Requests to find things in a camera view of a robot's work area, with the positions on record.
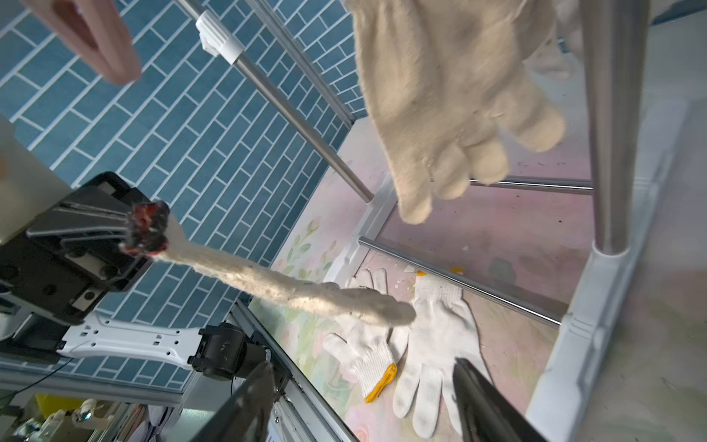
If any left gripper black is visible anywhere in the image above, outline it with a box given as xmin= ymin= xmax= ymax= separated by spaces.
xmin=1 ymin=172 xmax=152 ymax=326

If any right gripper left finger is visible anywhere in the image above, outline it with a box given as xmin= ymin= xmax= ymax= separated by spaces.
xmin=191 ymin=362 xmax=275 ymax=442

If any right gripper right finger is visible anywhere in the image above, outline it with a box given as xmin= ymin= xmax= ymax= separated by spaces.
xmin=452 ymin=358 xmax=546 ymax=442

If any beige glove dark cuff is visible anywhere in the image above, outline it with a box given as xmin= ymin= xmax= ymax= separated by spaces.
xmin=122 ymin=201 xmax=416 ymax=327

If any white cotton glove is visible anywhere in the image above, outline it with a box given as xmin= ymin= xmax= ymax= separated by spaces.
xmin=322 ymin=268 xmax=410 ymax=404

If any pink clip hanger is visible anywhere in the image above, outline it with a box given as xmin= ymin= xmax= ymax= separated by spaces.
xmin=23 ymin=0 xmax=142 ymax=85

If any beige cotton glove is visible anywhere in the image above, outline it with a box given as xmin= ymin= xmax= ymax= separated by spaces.
xmin=346 ymin=1 xmax=568 ymax=225

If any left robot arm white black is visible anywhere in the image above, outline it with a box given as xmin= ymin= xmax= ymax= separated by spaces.
xmin=1 ymin=172 xmax=271 ymax=380

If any white glove yellow cuff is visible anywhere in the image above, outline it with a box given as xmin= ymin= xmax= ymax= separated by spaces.
xmin=390 ymin=272 xmax=492 ymax=439

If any metal clothes drying rack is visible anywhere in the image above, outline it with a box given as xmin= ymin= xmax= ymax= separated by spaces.
xmin=176 ymin=0 xmax=692 ymax=442

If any aluminium front rail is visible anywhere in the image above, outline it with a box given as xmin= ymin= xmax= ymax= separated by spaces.
xmin=1 ymin=303 xmax=355 ymax=441

